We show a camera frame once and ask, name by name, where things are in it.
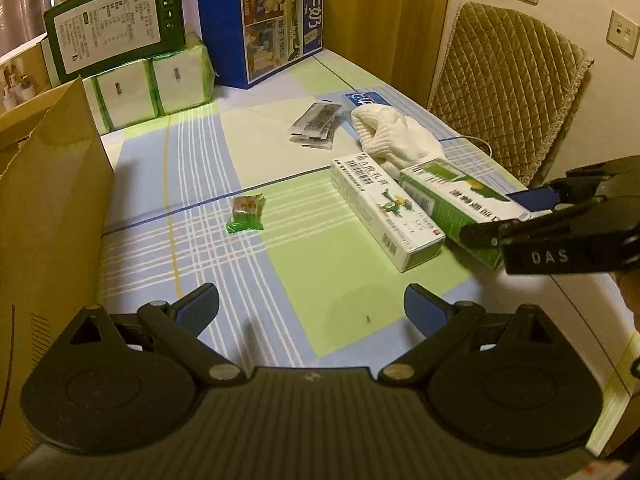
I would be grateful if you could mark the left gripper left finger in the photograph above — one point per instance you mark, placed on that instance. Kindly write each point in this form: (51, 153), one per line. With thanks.
(173, 330)

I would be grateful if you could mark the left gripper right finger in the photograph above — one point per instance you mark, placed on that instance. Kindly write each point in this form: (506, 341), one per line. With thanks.
(444, 327)

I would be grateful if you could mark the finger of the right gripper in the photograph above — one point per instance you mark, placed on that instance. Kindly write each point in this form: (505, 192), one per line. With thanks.
(602, 181)
(599, 221)

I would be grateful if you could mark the green white medicine spray box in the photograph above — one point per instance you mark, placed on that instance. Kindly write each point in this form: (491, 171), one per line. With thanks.
(454, 199)

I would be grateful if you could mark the white ointment box green figure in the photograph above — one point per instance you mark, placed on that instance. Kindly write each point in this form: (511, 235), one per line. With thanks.
(405, 232)

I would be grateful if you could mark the green wrapped candy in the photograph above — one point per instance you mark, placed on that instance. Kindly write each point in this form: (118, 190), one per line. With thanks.
(246, 214)

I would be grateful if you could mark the plaid bed sheet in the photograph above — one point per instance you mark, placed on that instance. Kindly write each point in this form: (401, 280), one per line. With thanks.
(313, 288)

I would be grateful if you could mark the white knitted glove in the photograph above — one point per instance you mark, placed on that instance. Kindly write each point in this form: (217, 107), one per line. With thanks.
(395, 141)

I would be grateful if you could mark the brown cardboard box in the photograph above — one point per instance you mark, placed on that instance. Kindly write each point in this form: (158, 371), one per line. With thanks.
(56, 184)

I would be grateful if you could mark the silver sachet packets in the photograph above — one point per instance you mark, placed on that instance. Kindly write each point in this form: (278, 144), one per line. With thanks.
(316, 127)

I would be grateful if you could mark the green white tissue pack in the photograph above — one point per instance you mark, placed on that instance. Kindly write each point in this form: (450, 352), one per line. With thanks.
(121, 97)
(184, 78)

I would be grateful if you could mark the blue flat pack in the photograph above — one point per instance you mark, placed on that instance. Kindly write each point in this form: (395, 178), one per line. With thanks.
(357, 99)

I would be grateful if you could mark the wooden wardrobe panel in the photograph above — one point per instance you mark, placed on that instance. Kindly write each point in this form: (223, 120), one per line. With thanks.
(396, 40)

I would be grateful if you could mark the white box with picture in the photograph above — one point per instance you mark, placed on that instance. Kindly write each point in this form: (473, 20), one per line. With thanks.
(27, 71)

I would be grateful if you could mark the dark green printed box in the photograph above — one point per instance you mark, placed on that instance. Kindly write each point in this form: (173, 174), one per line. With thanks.
(88, 37)

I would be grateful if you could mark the blue milk carton box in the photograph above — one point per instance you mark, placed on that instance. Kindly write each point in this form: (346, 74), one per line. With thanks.
(250, 40)

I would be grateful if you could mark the single wall socket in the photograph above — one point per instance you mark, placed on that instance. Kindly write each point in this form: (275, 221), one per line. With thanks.
(623, 34)

